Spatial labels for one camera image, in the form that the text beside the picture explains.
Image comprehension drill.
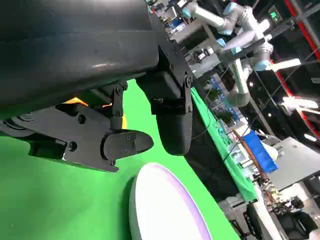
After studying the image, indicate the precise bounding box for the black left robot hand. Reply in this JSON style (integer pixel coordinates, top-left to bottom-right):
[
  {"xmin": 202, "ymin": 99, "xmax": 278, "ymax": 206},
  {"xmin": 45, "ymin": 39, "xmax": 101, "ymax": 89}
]
[{"xmin": 0, "ymin": 0, "xmax": 194, "ymax": 174}]

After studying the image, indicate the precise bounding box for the orange and white toy bread roll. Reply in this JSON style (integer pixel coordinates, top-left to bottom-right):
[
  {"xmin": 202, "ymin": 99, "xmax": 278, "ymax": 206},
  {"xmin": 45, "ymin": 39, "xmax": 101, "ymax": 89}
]
[{"xmin": 61, "ymin": 96, "xmax": 113, "ymax": 109}]

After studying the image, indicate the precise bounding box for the green table cloth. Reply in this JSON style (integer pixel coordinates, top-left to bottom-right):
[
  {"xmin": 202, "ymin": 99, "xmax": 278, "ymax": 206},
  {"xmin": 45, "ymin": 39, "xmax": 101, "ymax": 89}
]
[{"xmin": 0, "ymin": 79, "xmax": 241, "ymax": 240}]

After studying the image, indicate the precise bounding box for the black fabric barrier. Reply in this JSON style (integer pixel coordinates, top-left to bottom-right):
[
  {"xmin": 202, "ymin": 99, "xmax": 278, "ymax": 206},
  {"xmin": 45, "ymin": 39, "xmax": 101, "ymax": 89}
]
[{"xmin": 184, "ymin": 92, "xmax": 246, "ymax": 204}]

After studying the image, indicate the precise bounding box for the lilac plate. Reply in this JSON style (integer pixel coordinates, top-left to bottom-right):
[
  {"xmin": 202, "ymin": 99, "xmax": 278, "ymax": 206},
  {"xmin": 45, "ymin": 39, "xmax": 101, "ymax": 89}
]
[{"xmin": 128, "ymin": 162, "xmax": 214, "ymax": 240}]

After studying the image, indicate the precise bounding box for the green exit sign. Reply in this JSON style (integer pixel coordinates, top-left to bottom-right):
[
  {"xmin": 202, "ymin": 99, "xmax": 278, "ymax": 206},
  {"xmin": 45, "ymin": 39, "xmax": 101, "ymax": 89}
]
[{"xmin": 268, "ymin": 6, "xmax": 281, "ymax": 24}]

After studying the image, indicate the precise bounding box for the blue crate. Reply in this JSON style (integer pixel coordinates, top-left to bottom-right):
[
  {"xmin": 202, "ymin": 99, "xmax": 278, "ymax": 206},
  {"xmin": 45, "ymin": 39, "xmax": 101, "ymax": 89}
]
[{"xmin": 243, "ymin": 129, "xmax": 280, "ymax": 174}]

